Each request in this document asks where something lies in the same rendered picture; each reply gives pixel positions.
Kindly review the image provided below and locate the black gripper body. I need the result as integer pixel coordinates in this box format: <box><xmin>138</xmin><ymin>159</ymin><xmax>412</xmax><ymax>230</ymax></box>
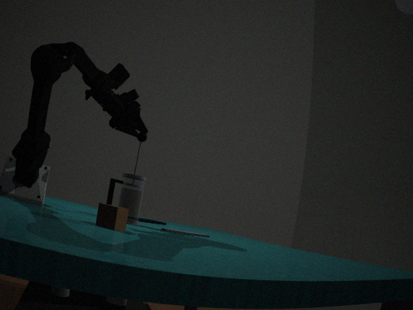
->
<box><xmin>102</xmin><ymin>93</ymin><xmax>140</xmax><ymax>129</ymax></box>

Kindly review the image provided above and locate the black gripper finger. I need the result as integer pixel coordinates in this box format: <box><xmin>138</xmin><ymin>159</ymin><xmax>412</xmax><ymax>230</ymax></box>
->
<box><xmin>115</xmin><ymin>121</ymin><xmax>138</xmax><ymax>137</ymax></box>
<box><xmin>125</xmin><ymin>107</ymin><xmax>148</xmax><ymax>134</ymax></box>

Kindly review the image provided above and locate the french press coffee maker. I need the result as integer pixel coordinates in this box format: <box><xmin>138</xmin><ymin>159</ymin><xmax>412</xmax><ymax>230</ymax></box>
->
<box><xmin>106</xmin><ymin>132</ymin><xmax>147</xmax><ymax>225</ymax></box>

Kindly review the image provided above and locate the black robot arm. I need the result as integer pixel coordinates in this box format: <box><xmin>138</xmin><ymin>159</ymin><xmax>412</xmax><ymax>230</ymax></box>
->
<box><xmin>12</xmin><ymin>42</ymin><xmax>130</xmax><ymax>188</ymax></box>

